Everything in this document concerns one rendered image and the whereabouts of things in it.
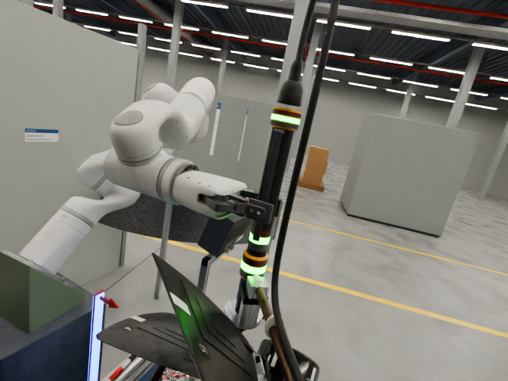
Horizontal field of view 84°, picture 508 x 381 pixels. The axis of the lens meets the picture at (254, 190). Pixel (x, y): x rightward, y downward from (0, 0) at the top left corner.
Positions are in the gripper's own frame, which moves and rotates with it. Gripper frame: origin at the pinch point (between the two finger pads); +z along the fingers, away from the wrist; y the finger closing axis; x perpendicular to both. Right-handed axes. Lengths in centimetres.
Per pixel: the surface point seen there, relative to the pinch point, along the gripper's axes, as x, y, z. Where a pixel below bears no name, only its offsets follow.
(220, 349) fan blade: -13.0, 16.4, 3.2
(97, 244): -116, -124, -179
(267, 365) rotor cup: -26.8, 1.2, 6.7
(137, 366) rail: -66, -16, -34
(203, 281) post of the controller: -55, -52, -35
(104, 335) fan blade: -31.5, 7.7, -23.8
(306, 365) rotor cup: -25.3, -1.1, 12.9
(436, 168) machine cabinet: -10, -632, 150
